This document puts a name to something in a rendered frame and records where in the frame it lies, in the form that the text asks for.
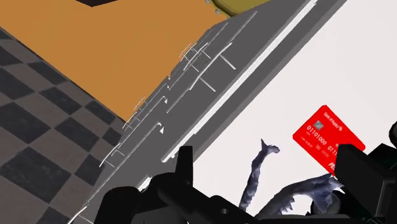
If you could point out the blue-grey creature figure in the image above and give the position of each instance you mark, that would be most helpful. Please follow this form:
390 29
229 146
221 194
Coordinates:
258 169

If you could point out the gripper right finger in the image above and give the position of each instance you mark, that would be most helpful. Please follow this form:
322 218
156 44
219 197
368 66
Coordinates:
369 180

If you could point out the red bank card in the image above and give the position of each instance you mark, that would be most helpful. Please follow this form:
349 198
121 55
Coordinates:
322 136

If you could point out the olive yellow round object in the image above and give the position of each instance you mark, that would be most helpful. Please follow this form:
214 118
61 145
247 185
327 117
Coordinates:
235 6

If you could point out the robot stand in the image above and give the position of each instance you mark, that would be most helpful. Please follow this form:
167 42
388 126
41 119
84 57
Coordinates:
94 2

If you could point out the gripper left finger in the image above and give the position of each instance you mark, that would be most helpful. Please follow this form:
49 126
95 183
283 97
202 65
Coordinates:
173 198

